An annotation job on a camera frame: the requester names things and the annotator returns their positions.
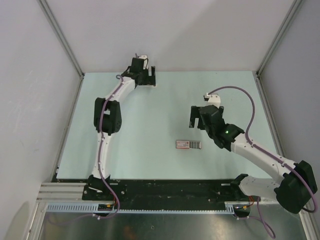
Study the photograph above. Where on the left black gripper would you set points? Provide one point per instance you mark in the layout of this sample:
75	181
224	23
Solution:
150	80

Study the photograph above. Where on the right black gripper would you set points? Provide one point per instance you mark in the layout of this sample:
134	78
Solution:
195	114

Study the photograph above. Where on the red white staple box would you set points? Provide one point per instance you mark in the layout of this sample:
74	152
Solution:
188	144

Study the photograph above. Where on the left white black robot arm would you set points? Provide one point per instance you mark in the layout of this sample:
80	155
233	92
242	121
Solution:
107	118

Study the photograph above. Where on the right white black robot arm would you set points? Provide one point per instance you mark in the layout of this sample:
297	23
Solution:
292	184

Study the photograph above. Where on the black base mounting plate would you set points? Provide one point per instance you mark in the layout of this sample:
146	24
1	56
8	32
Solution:
144	192

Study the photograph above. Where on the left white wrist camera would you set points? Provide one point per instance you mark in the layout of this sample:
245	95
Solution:
145	61

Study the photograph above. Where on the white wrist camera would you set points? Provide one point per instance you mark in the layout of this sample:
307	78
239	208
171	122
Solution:
212	99
145	61

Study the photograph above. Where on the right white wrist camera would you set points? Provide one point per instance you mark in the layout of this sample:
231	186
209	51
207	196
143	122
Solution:
212	99

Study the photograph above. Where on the aluminium frame rail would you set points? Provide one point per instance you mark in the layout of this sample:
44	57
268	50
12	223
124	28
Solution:
60	192

